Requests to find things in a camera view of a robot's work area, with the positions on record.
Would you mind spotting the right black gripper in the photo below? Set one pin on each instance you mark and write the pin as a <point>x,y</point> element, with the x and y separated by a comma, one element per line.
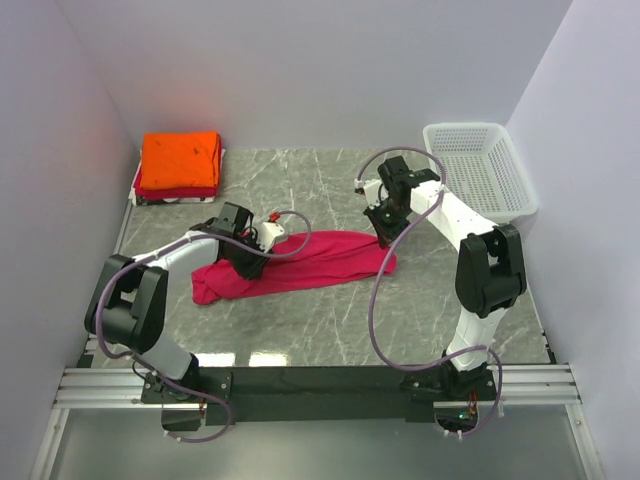
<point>386,234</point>

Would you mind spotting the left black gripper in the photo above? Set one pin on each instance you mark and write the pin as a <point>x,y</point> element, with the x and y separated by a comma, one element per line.
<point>253,270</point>

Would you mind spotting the magenta t shirt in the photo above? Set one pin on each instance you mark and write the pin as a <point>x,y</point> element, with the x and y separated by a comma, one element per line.
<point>332,257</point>

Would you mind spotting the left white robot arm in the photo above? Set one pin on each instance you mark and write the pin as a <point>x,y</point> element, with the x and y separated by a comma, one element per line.
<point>128,307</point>

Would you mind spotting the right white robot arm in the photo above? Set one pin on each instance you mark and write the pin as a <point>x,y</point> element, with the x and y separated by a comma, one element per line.
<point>490,272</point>

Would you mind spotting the folded red t shirt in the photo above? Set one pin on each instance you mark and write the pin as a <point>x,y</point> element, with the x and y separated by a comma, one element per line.
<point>175,193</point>

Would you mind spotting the white plastic basket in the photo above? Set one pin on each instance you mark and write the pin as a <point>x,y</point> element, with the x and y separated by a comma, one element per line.
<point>483,168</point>

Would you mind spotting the folded orange t shirt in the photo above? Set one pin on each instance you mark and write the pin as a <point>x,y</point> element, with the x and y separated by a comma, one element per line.
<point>178,160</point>

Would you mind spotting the black base beam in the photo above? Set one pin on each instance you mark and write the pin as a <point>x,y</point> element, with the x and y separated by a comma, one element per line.
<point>281,393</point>

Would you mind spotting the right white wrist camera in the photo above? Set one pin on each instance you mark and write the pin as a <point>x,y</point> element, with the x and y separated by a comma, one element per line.
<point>373,191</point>

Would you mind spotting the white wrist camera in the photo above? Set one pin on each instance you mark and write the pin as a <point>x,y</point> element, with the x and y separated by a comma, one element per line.
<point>270,233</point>
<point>373,191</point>

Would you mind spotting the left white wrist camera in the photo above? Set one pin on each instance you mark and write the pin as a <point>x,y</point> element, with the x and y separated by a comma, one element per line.
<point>270,233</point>

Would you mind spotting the aluminium rail frame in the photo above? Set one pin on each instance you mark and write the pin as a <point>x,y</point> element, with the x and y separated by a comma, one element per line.
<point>120,388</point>

